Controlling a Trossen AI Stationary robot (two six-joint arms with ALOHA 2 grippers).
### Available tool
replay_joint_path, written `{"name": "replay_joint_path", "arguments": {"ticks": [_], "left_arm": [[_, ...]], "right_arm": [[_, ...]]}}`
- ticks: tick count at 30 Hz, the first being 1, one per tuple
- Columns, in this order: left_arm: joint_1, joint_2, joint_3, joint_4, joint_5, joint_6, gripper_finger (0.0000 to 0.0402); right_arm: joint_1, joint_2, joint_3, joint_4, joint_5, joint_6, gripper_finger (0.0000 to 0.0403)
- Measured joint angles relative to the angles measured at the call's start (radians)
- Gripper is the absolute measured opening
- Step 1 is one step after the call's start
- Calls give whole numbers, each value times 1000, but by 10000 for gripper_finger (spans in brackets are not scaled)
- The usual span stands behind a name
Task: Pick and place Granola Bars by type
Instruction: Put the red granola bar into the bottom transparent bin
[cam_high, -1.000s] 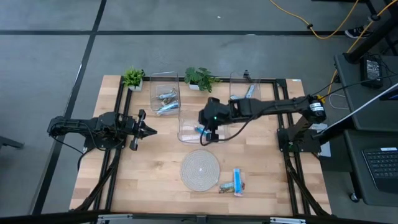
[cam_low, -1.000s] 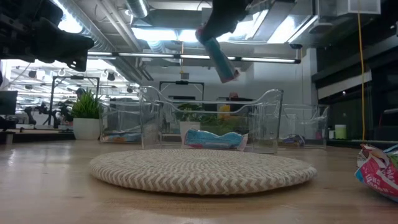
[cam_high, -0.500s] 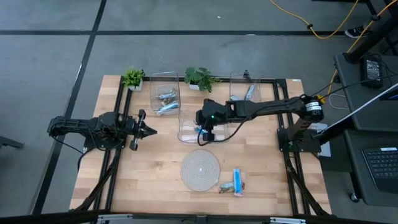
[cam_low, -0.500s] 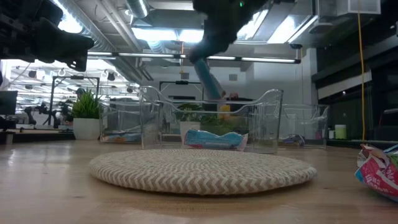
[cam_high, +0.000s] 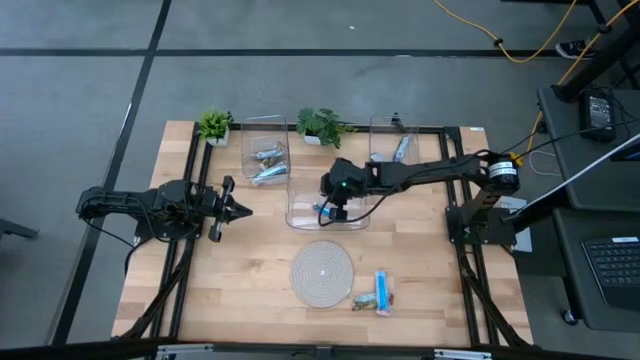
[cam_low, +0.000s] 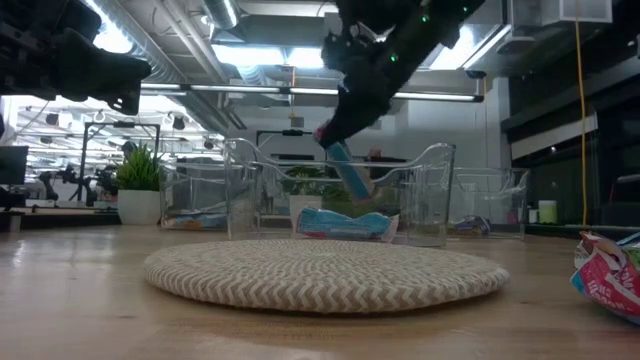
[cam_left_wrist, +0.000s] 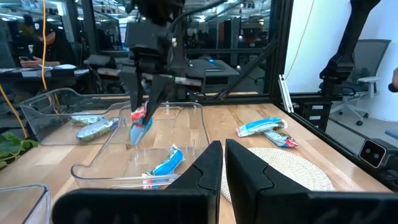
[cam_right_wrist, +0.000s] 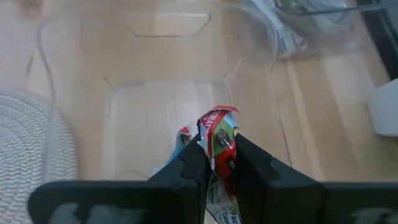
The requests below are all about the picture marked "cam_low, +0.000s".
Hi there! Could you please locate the pale blue white granola bar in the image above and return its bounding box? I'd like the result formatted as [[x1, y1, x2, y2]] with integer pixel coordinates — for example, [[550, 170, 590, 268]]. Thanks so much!
[[298, 207, 394, 227]]

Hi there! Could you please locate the leafy plant in white pot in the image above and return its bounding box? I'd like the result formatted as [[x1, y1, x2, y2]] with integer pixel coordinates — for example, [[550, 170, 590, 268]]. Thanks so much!
[[282, 164, 351, 236]]

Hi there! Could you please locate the black monitor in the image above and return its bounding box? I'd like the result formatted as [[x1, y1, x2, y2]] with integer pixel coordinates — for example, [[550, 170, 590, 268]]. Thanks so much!
[[0, 144, 30, 186]]

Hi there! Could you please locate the clear plastic bin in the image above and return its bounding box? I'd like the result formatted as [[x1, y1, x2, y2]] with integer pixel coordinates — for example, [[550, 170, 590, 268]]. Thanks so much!
[[159, 158, 239, 232], [222, 137, 458, 249], [446, 166, 531, 242]]

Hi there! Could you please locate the black aluminium table frame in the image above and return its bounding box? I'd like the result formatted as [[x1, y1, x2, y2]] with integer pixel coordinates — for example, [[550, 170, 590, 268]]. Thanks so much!
[[0, 208, 640, 244]]

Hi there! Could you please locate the yellow extension cable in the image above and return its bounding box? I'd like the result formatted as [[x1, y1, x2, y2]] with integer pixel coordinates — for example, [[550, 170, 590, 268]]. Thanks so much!
[[573, 19, 589, 227]]

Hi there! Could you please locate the silver round air duct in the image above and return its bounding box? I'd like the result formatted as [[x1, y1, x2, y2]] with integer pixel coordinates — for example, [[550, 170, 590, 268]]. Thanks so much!
[[199, 0, 241, 30]]

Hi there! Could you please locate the white ceiling unit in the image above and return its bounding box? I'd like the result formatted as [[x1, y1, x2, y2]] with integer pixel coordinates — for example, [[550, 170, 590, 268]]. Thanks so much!
[[509, 0, 614, 27]]

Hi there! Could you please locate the grass plant in white pot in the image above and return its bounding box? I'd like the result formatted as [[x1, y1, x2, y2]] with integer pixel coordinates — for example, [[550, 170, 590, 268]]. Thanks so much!
[[114, 141, 164, 227]]

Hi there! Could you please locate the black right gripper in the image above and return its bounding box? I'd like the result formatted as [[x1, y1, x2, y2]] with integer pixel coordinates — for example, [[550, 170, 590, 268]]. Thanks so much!
[[317, 28, 417, 150]]

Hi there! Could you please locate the bright blue granola bar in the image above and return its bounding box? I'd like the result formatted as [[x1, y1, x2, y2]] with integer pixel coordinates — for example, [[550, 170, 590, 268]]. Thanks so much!
[[295, 219, 400, 244], [313, 124, 376, 202]]

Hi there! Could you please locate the round woven grey mat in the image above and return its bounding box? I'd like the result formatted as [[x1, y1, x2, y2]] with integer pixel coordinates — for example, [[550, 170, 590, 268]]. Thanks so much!
[[143, 238, 512, 315]]

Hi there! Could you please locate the red green granola bar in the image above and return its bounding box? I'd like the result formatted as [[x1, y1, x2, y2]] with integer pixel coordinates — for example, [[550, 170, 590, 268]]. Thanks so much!
[[569, 228, 640, 326]]

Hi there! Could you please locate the pale green cup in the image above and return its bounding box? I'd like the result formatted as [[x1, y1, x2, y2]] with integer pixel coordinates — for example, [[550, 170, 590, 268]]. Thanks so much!
[[537, 199, 559, 225]]

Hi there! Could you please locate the long ceiling light bar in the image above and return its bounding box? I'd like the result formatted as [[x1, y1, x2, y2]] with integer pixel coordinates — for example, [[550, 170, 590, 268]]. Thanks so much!
[[139, 82, 485, 104]]

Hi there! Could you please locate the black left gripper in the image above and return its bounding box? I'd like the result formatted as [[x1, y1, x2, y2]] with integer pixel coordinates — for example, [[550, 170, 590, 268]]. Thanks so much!
[[0, 0, 153, 116]]

